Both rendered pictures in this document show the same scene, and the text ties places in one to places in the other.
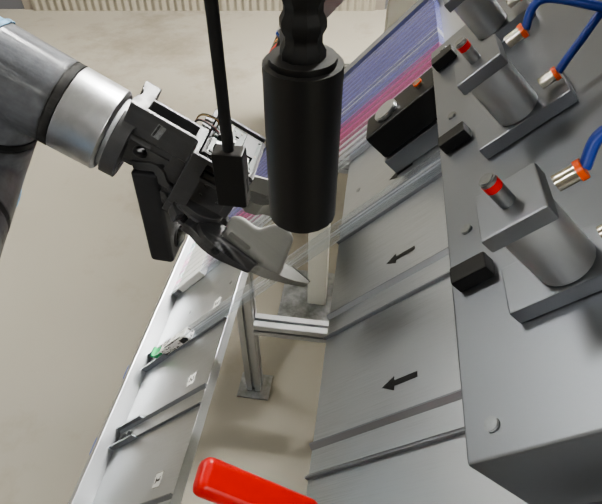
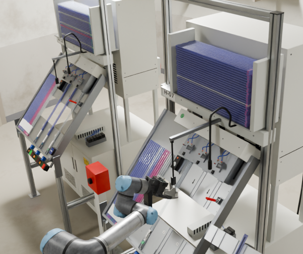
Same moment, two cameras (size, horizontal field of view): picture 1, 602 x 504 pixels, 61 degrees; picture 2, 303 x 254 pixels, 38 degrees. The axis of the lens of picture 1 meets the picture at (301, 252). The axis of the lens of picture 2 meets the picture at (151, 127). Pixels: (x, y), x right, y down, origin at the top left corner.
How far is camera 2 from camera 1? 1.92 m
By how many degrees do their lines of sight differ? 37
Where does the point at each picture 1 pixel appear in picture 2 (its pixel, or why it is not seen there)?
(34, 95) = (139, 184)
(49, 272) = not seen: outside the picture
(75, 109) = (144, 183)
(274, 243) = (173, 191)
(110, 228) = not seen: outside the picture
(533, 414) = (224, 176)
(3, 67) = (135, 182)
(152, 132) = (152, 182)
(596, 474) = (229, 178)
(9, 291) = not seen: outside the picture
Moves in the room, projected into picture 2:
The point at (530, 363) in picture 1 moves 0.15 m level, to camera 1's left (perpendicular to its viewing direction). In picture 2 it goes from (222, 174) to (200, 187)
